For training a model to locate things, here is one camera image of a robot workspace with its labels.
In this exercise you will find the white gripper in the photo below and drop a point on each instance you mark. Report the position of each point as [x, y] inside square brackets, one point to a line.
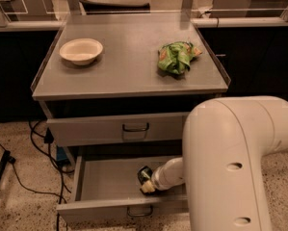
[158, 178]

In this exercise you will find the green soda can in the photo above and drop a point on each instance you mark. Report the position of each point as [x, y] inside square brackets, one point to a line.
[144, 174]

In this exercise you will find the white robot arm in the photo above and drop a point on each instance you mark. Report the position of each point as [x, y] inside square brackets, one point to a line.
[224, 140]

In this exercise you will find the open grey middle drawer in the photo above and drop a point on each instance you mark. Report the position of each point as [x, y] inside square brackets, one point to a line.
[106, 185]

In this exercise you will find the closed grey top drawer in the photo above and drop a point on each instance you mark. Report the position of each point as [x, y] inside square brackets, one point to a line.
[117, 128]

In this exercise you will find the grey metal drawer cabinet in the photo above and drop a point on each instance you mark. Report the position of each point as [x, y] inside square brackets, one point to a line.
[125, 79]

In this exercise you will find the blue power box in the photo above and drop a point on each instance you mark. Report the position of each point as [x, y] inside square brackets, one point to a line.
[61, 157]

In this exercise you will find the green crumpled chip bag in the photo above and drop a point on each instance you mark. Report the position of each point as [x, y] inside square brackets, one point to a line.
[175, 58]

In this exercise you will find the white paper bowl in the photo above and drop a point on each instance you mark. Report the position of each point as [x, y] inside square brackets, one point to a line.
[81, 51]

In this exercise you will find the clear acrylic barrier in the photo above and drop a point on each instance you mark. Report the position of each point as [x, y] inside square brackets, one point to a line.
[24, 15]

